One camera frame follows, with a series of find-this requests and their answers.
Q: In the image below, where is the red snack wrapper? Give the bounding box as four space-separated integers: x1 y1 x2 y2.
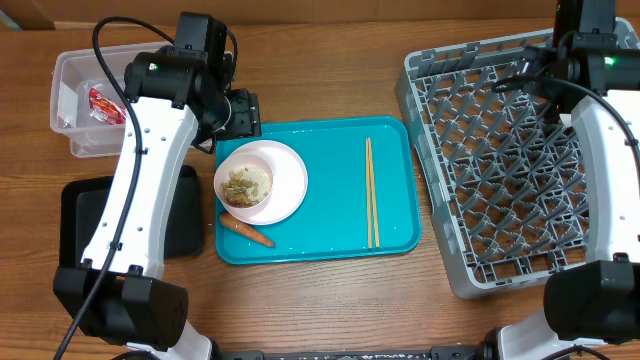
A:
89 88 126 125

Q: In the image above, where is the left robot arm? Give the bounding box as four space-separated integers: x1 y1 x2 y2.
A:
54 45 261 359

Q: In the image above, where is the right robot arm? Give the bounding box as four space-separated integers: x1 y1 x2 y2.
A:
485 0 639 359

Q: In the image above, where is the grey dishwasher rack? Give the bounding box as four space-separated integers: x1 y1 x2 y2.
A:
394 17 640 300

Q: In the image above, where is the pink plate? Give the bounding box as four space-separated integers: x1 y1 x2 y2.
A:
214 140 308 225

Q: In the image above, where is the orange carrot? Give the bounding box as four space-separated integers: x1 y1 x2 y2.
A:
219 213 275 248

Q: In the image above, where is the teal serving tray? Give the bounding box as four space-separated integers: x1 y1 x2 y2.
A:
216 116 422 265

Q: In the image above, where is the clear plastic bin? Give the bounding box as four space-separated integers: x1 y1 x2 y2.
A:
50 48 200 158

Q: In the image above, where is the black plastic tray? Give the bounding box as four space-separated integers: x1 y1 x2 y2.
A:
59 165 204 267

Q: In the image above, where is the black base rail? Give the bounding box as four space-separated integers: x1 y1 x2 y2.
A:
218 345 492 360

